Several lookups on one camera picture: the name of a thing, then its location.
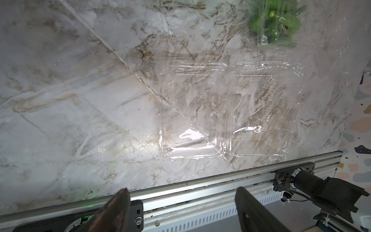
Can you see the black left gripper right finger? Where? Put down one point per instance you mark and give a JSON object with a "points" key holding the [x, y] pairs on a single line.
{"points": [[253, 216]]}

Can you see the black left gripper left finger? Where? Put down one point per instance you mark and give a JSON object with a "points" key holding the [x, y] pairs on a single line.
{"points": [[112, 217]]}

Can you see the clear clamshell container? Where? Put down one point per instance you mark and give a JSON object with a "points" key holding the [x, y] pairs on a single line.
{"points": [[306, 39], [212, 109]]}

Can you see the green peppers bunch back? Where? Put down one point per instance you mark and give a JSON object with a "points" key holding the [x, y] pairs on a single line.
{"points": [[275, 22]]}

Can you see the clear clamshell container back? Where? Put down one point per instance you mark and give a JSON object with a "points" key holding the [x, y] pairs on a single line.
{"points": [[306, 39]]}

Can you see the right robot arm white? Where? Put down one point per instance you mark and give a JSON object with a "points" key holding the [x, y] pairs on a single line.
{"points": [[334, 196]]}

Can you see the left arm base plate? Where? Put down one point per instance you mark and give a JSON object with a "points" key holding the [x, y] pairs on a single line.
{"points": [[71, 223]]}

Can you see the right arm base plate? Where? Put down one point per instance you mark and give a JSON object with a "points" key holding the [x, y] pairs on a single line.
{"points": [[284, 177]]}

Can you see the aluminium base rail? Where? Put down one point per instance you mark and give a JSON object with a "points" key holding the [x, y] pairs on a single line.
{"points": [[259, 181]]}

